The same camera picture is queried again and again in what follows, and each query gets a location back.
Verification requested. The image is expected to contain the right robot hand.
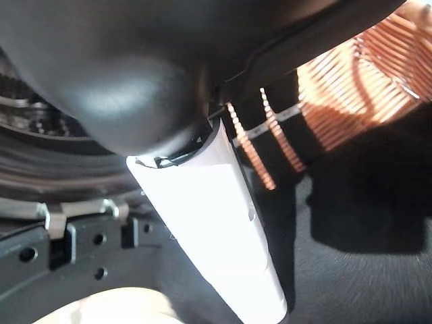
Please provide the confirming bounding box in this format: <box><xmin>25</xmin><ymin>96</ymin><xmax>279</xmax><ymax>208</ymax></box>
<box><xmin>0</xmin><ymin>0</ymin><xmax>406</xmax><ymax>324</ymax></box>

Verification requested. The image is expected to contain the rectangular wicker laundry basket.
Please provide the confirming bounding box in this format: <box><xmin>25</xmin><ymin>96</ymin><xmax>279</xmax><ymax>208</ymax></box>
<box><xmin>225</xmin><ymin>5</ymin><xmax>432</xmax><ymax>190</ymax></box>

